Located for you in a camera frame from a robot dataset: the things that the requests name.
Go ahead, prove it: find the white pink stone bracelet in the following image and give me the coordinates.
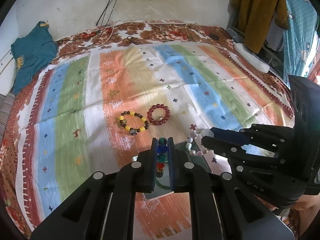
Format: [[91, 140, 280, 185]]
[[186, 127, 213, 157]]

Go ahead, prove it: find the multicolour glass bead bracelet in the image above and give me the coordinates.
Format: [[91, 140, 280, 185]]
[[156, 137, 169, 178]]

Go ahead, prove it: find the dark red bead bracelet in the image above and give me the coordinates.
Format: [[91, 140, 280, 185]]
[[146, 103, 171, 126]]

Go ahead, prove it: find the yellow and dark bead bracelet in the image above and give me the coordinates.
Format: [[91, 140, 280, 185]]
[[115, 110, 150, 136]]

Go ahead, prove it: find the person hand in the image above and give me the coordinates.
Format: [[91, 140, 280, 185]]
[[292, 194, 319, 211]]

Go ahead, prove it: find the silver metal tin box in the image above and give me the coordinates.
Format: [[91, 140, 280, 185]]
[[143, 141, 212, 200]]

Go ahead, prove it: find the white oblong object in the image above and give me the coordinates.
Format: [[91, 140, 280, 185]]
[[234, 43, 270, 74]]

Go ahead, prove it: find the striped colourful cloth mat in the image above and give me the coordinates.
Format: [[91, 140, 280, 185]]
[[15, 42, 293, 230]]

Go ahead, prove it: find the blue patterned hanging cloth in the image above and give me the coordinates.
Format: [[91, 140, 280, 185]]
[[283, 0, 318, 83]]

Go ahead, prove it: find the brown floral bed sheet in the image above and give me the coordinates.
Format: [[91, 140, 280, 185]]
[[1, 21, 292, 237]]

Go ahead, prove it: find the mustard brown hanging garment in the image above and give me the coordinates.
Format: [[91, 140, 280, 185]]
[[230, 0, 289, 53]]

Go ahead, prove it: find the striped grey pillow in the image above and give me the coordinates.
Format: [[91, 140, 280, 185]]
[[0, 92, 16, 141]]

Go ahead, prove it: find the white headboard with ornament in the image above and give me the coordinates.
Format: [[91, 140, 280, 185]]
[[0, 51, 17, 96]]

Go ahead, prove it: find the teal shirt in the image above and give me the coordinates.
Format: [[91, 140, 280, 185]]
[[11, 21, 58, 95]]

